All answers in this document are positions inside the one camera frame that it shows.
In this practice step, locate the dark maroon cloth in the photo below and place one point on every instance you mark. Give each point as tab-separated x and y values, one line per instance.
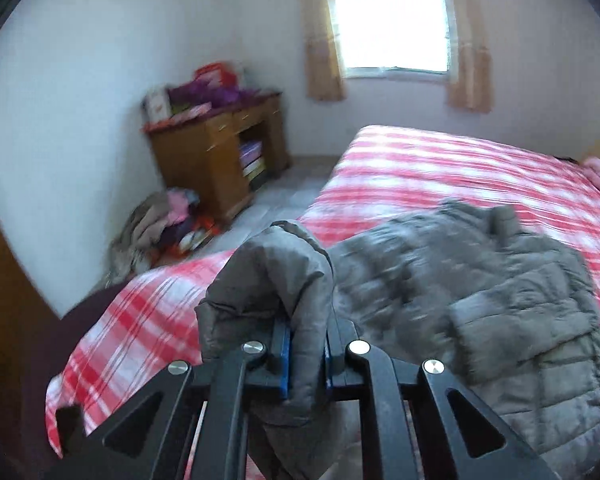
40	360

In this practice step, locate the white box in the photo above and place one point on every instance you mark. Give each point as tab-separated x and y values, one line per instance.
159	104

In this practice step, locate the purple cloth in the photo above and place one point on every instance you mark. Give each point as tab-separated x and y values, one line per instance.
220	95

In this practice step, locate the beige curtain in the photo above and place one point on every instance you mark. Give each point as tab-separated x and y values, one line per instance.
470	60
322	50

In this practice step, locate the grey puffer jacket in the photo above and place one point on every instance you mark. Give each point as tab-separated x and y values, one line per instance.
510	310

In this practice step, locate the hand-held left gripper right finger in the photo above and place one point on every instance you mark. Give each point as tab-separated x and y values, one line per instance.
330	360

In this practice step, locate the pile of clothes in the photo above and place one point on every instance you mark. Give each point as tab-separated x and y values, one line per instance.
155	225

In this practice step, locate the wooden desk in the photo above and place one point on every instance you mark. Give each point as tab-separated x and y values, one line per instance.
195	160

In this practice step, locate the red box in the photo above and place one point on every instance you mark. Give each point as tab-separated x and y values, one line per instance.
215	75

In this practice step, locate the pink flat packet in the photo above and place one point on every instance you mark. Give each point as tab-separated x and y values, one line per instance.
185	116

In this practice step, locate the red plaid bedsheet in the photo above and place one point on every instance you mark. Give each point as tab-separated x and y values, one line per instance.
430	170

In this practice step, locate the stack of coloured boxes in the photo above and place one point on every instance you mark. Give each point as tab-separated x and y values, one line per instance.
251	160

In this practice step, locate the brown wooden door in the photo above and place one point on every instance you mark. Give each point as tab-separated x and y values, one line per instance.
5	285

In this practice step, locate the bright window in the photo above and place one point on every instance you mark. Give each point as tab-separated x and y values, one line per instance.
392	25

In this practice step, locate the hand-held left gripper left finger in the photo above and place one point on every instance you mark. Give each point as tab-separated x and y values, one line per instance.
281	360

